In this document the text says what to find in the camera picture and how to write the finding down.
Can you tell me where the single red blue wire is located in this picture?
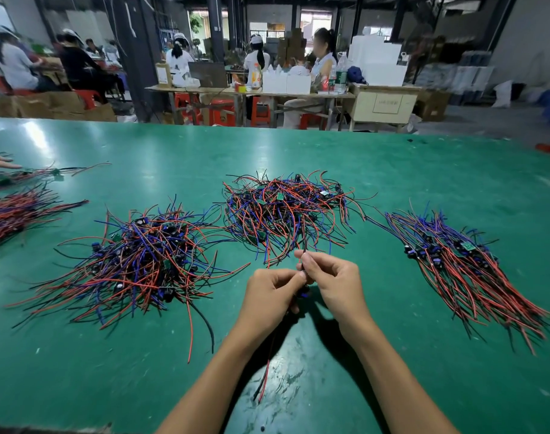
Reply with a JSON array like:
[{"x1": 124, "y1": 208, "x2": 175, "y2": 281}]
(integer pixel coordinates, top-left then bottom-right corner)
[{"x1": 255, "y1": 307, "x2": 285, "y2": 403}]

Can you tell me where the row of white containers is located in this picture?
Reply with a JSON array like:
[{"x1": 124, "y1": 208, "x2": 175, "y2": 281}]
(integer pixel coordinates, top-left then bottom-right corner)
[{"x1": 262, "y1": 66, "x2": 312, "y2": 95}]

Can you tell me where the stack of white boxes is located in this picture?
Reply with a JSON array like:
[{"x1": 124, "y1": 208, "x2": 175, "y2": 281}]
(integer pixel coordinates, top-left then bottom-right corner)
[{"x1": 347, "y1": 34, "x2": 409, "y2": 87}]

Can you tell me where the person's left hand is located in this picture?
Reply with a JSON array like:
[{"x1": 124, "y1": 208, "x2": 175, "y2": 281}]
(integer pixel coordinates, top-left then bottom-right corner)
[{"x1": 230, "y1": 268, "x2": 309, "y2": 351}]

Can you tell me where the row of cardboard boxes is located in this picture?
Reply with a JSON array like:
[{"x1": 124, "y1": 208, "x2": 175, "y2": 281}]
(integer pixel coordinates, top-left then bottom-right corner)
[{"x1": 0, "y1": 90, "x2": 118, "y2": 121}]

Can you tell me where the person's left forearm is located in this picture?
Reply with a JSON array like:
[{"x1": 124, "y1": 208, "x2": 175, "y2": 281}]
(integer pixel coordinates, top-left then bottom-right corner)
[{"x1": 155, "y1": 337, "x2": 271, "y2": 434}]

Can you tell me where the dark pillar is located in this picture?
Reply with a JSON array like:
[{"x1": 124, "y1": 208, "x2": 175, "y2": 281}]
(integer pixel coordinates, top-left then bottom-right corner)
[{"x1": 103, "y1": 0, "x2": 170, "y2": 121}]

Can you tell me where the small bunch of set-aside wires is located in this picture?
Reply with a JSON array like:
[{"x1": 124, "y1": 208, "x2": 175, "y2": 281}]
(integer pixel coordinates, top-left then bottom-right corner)
[{"x1": 370, "y1": 210, "x2": 550, "y2": 355}]

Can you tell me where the brown cardboard box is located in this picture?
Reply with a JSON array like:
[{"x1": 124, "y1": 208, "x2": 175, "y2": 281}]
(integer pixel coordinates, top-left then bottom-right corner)
[{"x1": 413, "y1": 88, "x2": 452, "y2": 121}]

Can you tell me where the red plastic stool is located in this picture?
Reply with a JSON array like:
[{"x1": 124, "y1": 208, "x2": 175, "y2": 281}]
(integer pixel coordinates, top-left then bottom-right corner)
[
  {"x1": 174, "y1": 92, "x2": 206, "y2": 125},
  {"x1": 297, "y1": 112, "x2": 329, "y2": 130},
  {"x1": 250, "y1": 96, "x2": 273, "y2": 127},
  {"x1": 73, "y1": 89, "x2": 100, "y2": 110}
]

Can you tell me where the cream cabinet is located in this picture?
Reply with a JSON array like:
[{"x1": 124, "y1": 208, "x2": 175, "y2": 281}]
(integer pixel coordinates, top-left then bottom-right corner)
[{"x1": 347, "y1": 84, "x2": 423, "y2": 132}]

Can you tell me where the long wooden work table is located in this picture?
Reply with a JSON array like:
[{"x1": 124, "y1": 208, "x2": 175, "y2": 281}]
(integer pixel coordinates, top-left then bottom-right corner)
[{"x1": 147, "y1": 84, "x2": 425, "y2": 132}]

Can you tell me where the person's right hand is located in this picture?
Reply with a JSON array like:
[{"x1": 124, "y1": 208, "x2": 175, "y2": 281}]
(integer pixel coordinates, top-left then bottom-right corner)
[{"x1": 294, "y1": 249, "x2": 377, "y2": 342}]

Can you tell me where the pile of wires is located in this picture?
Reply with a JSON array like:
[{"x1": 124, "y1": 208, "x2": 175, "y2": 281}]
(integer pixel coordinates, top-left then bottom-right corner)
[{"x1": 221, "y1": 169, "x2": 368, "y2": 268}]

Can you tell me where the person's right forearm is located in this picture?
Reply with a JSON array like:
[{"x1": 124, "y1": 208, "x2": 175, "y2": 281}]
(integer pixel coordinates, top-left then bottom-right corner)
[{"x1": 345, "y1": 321, "x2": 461, "y2": 434}]

